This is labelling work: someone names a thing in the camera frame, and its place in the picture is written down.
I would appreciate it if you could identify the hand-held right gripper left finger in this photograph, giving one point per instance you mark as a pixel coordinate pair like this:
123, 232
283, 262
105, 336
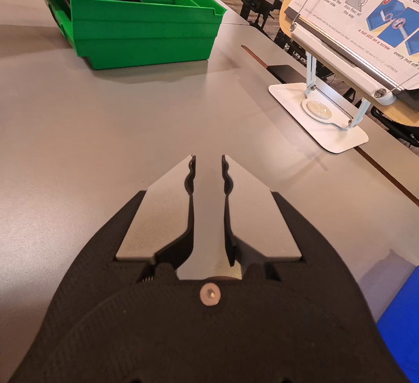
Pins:
157, 222

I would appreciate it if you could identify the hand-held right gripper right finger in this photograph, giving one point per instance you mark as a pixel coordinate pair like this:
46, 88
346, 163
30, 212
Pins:
262, 222

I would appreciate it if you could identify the green plastic bin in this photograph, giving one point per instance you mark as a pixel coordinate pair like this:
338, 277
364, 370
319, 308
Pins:
140, 39

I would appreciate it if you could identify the wooden book stand white base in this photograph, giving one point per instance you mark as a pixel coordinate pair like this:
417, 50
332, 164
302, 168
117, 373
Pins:
327, 134

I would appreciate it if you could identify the black flat desk plate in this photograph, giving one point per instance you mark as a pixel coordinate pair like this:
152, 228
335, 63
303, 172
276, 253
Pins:
286, 73

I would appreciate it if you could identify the blue plastic bin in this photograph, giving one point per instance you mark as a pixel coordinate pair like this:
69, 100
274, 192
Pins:
402, 330

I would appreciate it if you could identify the printed instruction sheet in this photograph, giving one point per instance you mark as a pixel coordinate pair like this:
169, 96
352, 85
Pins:
360, 3

